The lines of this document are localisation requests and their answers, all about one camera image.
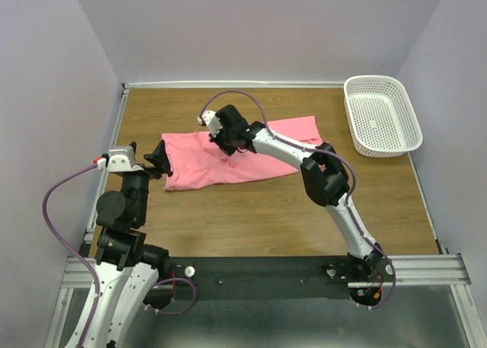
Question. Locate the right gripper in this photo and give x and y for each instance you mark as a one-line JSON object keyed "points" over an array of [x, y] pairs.
{"points": [[216, 142]]}

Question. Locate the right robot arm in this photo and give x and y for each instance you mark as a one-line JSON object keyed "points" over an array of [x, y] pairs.
{"points": [[325, 179]]}

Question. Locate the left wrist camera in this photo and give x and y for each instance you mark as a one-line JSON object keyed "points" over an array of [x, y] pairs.
{"points": [[118, 160]]}

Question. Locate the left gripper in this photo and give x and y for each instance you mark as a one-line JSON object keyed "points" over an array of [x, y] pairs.
{"points": [[160, 158]]}

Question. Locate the pink t shirt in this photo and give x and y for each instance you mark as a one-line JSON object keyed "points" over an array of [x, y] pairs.
{"points": [[196, 163]]}

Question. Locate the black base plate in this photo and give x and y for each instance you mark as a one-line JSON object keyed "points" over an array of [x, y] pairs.
{"points": [[267, 278]]}

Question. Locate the white plastic basket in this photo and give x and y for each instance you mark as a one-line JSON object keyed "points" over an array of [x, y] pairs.
{"points": [[381, 117]]}

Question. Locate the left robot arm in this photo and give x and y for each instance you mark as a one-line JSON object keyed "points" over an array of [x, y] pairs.
{"points": [[126, 267]]}

